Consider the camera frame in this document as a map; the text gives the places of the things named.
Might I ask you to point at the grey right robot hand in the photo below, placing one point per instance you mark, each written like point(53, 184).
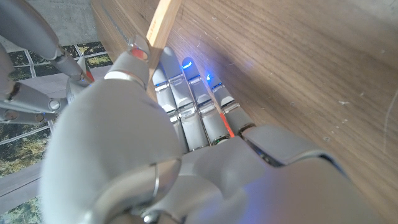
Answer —
point(25, 31)

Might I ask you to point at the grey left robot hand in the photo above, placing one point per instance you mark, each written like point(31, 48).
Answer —
point(224, 180)

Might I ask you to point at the printed window backdrop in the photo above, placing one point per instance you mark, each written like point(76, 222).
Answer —
point(21, 149)

